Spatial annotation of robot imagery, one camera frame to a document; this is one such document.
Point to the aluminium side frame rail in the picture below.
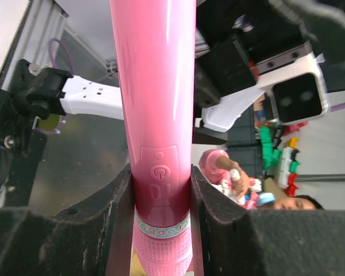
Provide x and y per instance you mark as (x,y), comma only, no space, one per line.
(26,27)

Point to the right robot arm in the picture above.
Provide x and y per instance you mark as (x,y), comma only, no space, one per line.
(291,54)

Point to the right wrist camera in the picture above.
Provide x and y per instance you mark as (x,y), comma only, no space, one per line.
(295,92)

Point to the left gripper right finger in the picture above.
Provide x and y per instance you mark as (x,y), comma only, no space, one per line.
(230,240)

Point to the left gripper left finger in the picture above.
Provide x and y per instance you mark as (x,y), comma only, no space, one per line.
(92,237)

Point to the black front mounting rail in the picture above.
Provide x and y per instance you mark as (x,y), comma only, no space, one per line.
(21,151)

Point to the person in background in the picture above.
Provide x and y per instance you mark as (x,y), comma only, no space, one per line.
(229,178)

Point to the colourful toy blocks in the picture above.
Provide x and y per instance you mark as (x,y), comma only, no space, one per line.
(279,159)

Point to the pink toy microphone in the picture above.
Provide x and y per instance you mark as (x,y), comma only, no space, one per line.
(155,48)

